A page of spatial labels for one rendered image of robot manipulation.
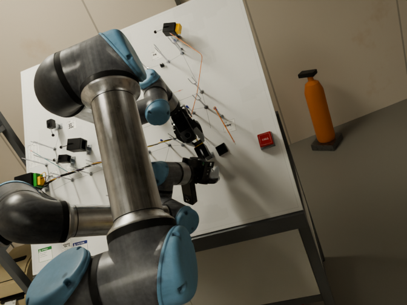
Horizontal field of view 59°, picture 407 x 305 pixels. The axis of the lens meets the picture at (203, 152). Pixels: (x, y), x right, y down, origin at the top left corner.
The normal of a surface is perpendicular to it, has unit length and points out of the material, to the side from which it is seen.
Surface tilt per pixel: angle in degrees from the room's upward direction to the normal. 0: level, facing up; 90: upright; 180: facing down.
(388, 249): 0
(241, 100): 47
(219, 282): 90
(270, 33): 90
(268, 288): 90
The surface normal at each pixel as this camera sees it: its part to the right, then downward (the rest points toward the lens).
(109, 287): -0.22, -0.25
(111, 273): -0.30, -0.54
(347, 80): 0.09, 0.41
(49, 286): -0.48, -0.79
